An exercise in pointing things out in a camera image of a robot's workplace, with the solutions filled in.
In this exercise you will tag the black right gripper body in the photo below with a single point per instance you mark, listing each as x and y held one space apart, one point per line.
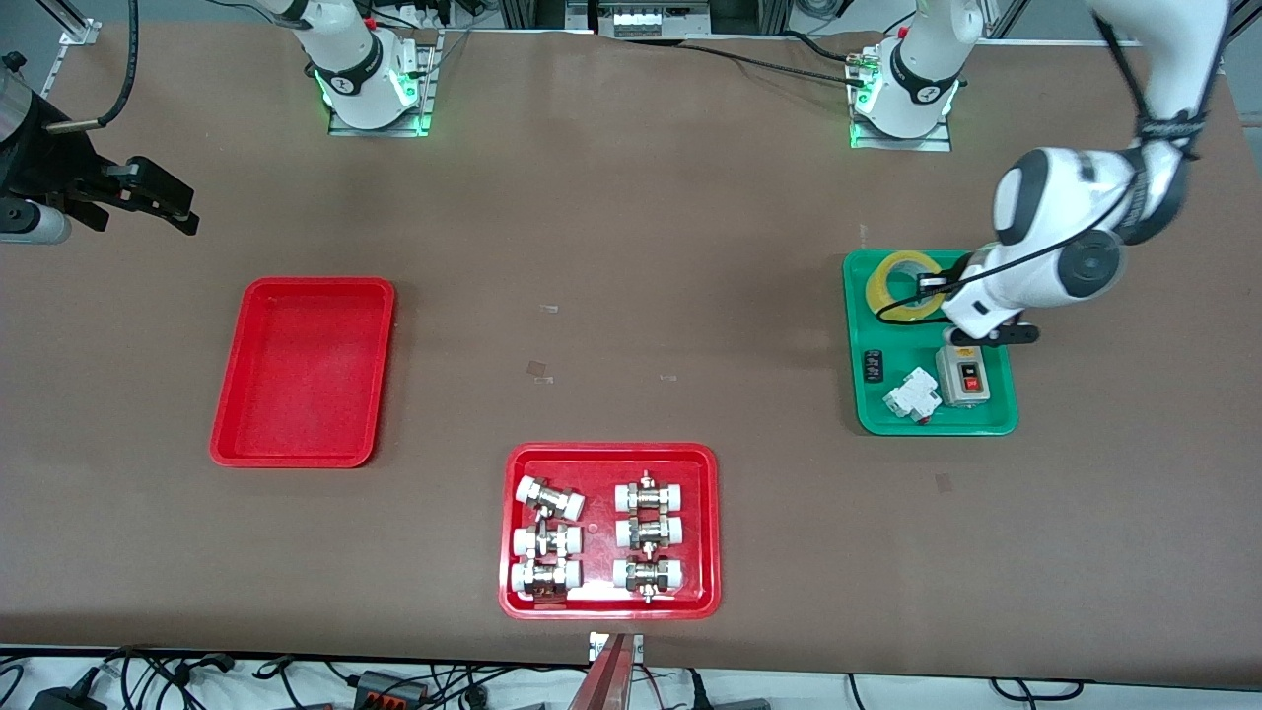
41 162

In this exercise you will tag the yellow tape roll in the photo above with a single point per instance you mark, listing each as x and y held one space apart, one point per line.
882 286

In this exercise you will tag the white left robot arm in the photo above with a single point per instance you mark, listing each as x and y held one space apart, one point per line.
1045 187

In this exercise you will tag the green plastic tray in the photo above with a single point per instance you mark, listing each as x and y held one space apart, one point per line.
907 345

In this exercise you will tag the empty red plastic tray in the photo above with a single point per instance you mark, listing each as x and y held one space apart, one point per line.
306 375

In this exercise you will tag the red tray with fittings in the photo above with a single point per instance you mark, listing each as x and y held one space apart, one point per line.
601 532

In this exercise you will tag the small black electronic component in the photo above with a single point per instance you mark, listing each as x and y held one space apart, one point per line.
874 366

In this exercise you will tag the white circuit breaker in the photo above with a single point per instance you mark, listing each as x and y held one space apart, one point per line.
912 396

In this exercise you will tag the white metal pipe fitting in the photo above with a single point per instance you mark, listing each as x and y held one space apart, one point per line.
651 495
649 532
550 498
648 575
547 541
545 577

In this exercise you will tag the white terminal block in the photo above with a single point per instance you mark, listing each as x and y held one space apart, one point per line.
636 22

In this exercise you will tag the black power adapter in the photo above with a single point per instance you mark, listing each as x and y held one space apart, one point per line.
64 698

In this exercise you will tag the red aluminium profile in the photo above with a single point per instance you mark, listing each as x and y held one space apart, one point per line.
601 685

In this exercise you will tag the black orange connector block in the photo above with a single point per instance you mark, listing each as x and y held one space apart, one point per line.
392 688

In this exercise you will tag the grey switch box red button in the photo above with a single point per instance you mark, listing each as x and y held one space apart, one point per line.
964 380

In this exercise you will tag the aluminium frame profile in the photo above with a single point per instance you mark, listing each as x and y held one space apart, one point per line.
69 25

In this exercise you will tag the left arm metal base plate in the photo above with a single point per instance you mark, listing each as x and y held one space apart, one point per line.
932 141

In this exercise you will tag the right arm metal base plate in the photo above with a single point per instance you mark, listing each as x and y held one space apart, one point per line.
345 130

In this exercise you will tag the small metal bracket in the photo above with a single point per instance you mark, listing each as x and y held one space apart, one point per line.
597 646

